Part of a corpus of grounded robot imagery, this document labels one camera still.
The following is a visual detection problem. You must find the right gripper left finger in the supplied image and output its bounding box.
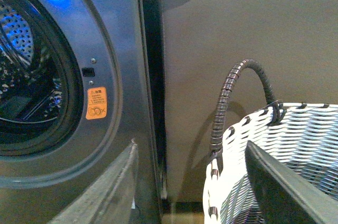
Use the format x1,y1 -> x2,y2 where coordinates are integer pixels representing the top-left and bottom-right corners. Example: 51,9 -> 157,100
49,141 -> 139,224

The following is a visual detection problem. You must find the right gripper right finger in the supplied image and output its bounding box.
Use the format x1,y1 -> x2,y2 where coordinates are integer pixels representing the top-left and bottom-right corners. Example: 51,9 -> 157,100
245,141 -> 337,223

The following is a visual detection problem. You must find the grey front-load washing machine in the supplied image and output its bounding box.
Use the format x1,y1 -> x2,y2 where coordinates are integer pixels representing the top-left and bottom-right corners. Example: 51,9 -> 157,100
1,0 -> 161,223

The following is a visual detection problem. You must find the white woven laundry basket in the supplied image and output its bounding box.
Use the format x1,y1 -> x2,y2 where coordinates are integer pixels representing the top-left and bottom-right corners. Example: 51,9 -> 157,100
203,59 -> 337,223

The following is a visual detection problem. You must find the orange warning sticker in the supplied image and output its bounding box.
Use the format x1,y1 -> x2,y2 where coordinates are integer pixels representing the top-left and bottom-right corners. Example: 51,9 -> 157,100
86,87 -> 107,120

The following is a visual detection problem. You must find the brown sofa side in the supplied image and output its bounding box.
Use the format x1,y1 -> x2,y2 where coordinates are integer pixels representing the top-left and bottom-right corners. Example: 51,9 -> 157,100
161,0 -> 337,202

